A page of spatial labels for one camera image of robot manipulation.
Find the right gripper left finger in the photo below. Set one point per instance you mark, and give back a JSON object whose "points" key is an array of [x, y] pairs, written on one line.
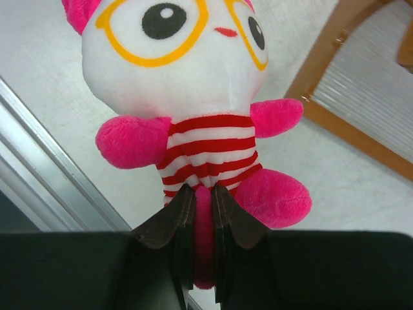
{"points": [[164, 258]]}

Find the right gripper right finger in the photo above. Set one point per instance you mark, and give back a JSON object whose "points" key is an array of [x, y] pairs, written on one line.
{"points": [[234, 229]]}

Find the wooden toy shelf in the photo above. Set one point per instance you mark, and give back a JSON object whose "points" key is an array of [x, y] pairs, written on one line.
{"points": [[356, 81]]}

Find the aluminium table edge rail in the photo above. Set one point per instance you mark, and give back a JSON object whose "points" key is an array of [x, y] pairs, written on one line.
{"points": [[43, 181]]}

